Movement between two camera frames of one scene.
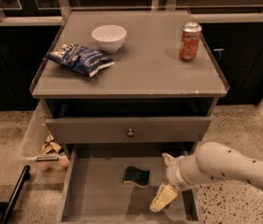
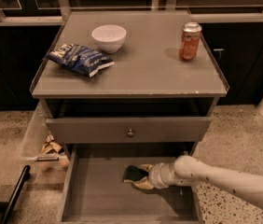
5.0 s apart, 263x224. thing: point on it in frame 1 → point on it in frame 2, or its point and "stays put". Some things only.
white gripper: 173,173 → 156,175
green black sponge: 139,177 stays put
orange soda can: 189,40 stays put
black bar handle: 23,176 stays put
